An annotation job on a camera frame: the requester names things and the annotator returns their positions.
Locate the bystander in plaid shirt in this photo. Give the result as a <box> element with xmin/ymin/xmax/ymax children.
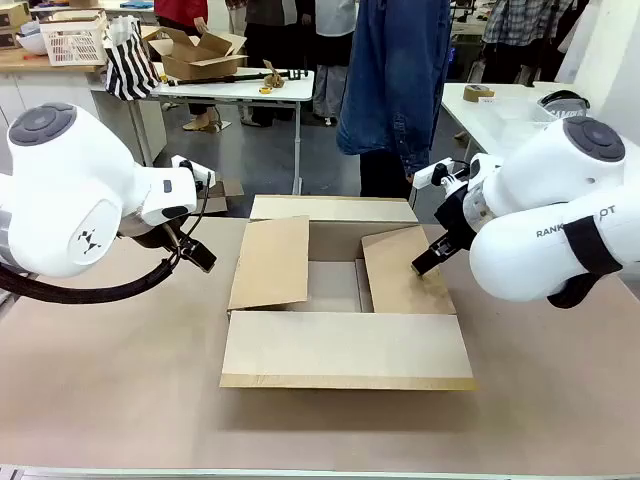
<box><xmin>481</xmin><ymin>0</ymin><xmax>579</xmax><ymax>85</ymax></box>

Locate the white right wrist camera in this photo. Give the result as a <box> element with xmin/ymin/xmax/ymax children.
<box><xmin>412</xmin><ymin>158</ymin><xmax>472</xmax><ymax>191</ymax></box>

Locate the black tripod pole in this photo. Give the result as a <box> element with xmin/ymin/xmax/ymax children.
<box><xmin>166</xmin><ymin>68</ymin><xmax>307</xmax><ymax>87</ymax></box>

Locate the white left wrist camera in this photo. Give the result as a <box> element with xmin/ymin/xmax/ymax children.
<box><xmin>170</xmin><ymin>155</ymin><xmax>217</xmax><ymax>187</ymax></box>

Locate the black white striped bag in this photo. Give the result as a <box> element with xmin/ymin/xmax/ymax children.
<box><xmin>102</xmin><ymin>15</ymin><xmax>162</xmax><ymax>103</ymax></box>

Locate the wooden counter top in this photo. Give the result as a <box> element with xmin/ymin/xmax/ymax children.
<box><xmin>0</xmin><ymin>47</ymin><xmax>109</xmax><ymax>75</ymax></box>

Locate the white side table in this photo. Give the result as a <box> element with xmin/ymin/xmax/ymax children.
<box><xmin>439</xmin><ymin>82</ymin><xmax>594</xmax><ymax>169</ymax></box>

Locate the brown packing tape roll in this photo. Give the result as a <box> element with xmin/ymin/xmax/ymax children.
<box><xmin>462</xmin><ymin>84</ymin><xmax>497</xmax><ymax>104</ymax></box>

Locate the white plastic basket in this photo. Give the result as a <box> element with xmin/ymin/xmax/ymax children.
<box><xmin>38</xmin><ymin>10</ymin><xmax>109</xmax><ymax>67</ymax></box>

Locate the brown carton on counter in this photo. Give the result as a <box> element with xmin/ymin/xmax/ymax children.
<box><xmin>0</xmin><ymin>0</ymin><xmax>32</xmax><ymax>50</ymax></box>

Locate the small open cardboard carton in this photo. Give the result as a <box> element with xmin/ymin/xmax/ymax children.
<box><xmin>147</xmin><ymin>25</ymin><xmax>250</xmax><ymax>81</ymax></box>

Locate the white folding table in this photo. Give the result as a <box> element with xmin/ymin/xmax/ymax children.
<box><xmin>149</xmin><ymin>68</ymin><xmax>316</xmax><ymax>196</ymax></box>

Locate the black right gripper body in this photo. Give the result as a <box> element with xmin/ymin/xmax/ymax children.
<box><xmin>433</xmin><ymin>183</ymin><xmax>480</xmax><ymax>252</ymax></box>

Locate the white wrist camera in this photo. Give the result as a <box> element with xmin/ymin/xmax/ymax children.
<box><xmin>412</xmin><ymin>158</ymin><xmax>472</xmax><ymax>191</ymax></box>
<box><xmin>170</xmin><ymin>155</ymin><xmax>217</xmax><ymax>187</ymax></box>

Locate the flat cardboard on floor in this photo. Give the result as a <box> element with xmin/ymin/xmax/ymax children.
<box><xmin>202</xmin><ymin>179</ymin><xmax>246</xmax><ymax>216</ymax></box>

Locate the person in denim shirt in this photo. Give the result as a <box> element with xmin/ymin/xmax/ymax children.
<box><xmin>336</xmin><ymin>0</ymin><xmax>454</xmax><ymax>199</ymax></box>

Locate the bystander in red top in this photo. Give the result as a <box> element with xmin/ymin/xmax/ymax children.
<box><xmin>152</xmin><ymin>0</ymin><xmax>222</xmax><ymax>133</ymax></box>

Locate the bystander in white top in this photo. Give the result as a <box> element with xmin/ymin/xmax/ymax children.
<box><xmin>298</xmin><ymin>0</ymin><xmax>360</xmax><ymax>127</ymax></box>

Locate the black right arm cable sleeve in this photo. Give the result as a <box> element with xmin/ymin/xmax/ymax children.
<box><xmin>546</xmin><ymin>214</ymin><xmax>625</xmax><ymax>310</ymax></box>

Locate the large brown cardboard box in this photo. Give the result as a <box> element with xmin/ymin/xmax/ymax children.
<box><xmin>218</xmin><ymin>194</ymin><xmax>479</xmax><ymax>391</ymax></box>

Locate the crumpled brown paper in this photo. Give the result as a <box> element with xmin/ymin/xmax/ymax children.
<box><xmin>262</xmin><ymin>59</ymin><xmax>287</xmax><ymax>92</ymax></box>

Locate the bystander in dark clothes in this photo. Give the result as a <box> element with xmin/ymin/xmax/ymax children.
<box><xmin>243</xmin><ymin>0</ymin><xmax>317</xmax><ymax>128</ymax></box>

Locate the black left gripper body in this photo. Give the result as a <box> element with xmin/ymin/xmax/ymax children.
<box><xmin>117</xmin><ymin>212</ymin><xmax>196</xmax><ymax>251</ymax></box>

